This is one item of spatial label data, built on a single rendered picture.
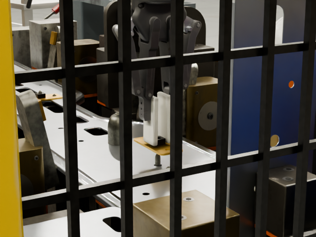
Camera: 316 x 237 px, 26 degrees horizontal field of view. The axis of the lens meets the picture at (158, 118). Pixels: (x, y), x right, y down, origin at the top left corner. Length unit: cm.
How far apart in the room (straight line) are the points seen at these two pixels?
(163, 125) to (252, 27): 32
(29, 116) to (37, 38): 79
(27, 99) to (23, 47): 104
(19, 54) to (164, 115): 104
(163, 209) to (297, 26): 24
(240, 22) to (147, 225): 22
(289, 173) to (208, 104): 48
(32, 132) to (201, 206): 32
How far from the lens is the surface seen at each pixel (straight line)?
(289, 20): 73
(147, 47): 93
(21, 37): 196
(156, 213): 68
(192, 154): 104
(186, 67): 97
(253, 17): 70
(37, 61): 173
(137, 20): 92
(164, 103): 97
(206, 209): 69
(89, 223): 81
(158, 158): 99
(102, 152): 105
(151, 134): 96
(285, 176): 73
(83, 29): 192
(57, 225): 81
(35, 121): 93
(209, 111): 120
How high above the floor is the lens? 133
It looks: 15 degrees down
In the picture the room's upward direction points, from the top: straight up
